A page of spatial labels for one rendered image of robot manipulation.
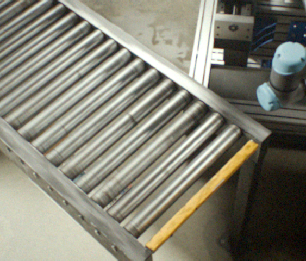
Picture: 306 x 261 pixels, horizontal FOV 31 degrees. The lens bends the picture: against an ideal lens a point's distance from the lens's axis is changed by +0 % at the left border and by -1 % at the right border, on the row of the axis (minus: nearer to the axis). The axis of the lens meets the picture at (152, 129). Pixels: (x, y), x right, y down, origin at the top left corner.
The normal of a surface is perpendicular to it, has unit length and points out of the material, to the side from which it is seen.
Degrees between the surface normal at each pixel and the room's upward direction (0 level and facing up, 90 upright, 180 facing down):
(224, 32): 90
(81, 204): 0
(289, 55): 1
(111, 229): 0
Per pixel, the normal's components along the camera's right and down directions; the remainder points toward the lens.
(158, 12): -0.04, -0.57
